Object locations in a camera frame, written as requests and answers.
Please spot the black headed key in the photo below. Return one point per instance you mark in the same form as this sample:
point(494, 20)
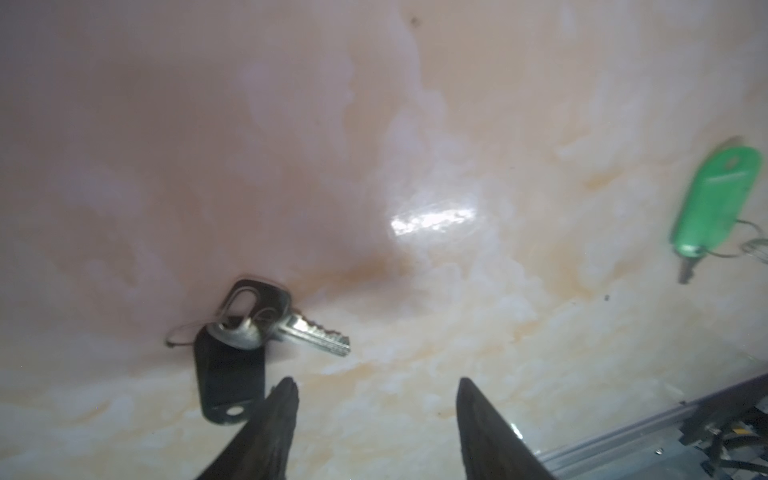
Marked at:
point(229, 350)

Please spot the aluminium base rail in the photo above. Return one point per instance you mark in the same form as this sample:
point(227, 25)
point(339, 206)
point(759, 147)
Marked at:
point(719, 436)

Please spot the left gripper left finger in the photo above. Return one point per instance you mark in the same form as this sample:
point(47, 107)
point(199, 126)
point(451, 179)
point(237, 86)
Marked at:
point(261, 448)

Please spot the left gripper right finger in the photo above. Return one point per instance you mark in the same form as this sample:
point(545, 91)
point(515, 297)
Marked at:
point(489, 446)

